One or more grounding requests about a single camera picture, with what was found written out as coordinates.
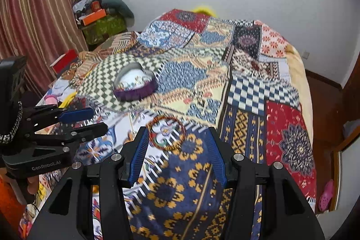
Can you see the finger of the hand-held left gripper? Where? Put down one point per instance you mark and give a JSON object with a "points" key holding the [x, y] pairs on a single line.
{"points": [[76, 115], [90, 130]]}

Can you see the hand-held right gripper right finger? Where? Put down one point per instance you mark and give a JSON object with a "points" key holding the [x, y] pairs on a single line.
{"points": [[218, 155]]}

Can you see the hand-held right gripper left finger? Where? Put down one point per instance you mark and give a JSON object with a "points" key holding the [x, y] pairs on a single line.
{"points": [[137, 155]]}

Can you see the heart-shaped purple box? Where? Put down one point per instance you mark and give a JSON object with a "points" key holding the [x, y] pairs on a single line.
{"points": [[135, 82]]}

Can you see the person's left hand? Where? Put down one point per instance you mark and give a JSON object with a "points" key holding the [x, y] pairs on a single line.
{"points": [[34, 183]]}

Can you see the red box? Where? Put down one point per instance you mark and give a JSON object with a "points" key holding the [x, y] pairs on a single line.
{"points": [[66, 61]]}

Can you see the patchwork printed blanket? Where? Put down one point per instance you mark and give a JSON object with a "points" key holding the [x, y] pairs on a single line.
{"points": [[239, 93]]}

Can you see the striped orange cloth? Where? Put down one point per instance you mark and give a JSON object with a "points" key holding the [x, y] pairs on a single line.
{"points": [[112, 44]]}

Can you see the green patterned cloth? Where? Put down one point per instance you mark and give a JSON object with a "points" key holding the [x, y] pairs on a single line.
{"points": [[104, 29]]}

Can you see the long orange box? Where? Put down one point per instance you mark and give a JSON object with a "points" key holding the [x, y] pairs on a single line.
{"points": [[94, 18]]}

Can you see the beige bed sheet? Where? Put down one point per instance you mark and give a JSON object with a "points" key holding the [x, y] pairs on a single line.
{"points": [[302, 82]]}

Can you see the pile of clothes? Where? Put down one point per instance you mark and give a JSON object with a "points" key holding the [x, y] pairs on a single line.
{"points": [[84, 3]]}

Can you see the small orange box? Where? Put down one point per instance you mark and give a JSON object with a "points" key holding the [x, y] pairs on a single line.
{"points": [[96, 5]]}

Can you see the pink rubber shoe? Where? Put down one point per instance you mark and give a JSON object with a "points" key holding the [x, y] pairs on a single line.
{"points": [[326, 195]]}

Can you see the striped brown curtain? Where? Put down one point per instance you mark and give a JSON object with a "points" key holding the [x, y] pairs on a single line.
{"points": [[33, 3]]}

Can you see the white wardrobe sliding door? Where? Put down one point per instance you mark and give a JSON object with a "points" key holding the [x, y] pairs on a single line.
{"points": [[350, 172]]}

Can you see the yellow object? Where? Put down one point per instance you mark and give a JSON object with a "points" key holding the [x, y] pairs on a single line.
{"points": [[204, 10]]}

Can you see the wall socket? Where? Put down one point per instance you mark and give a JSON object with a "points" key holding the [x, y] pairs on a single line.
{"points": [[306, 54]]}

